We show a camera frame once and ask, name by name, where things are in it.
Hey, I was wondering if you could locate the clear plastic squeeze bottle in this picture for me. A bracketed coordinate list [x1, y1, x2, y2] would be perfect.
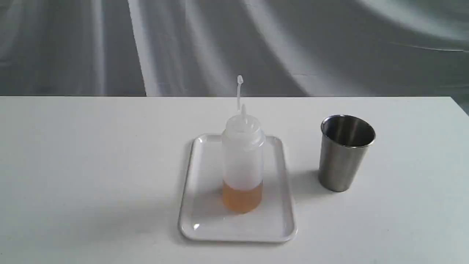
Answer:
[221, 75, 266, 214]

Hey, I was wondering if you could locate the stainless steel cup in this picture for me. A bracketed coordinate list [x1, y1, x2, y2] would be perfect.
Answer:
[318, 115, 376, 193]

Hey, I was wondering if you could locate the white rectangular plastic tray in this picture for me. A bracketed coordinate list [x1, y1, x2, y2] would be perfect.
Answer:
[178, 134, 298, 243]

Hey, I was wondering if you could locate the grey fabric backdrop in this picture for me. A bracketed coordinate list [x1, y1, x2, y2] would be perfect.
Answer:
[0, 0, 469, 112]

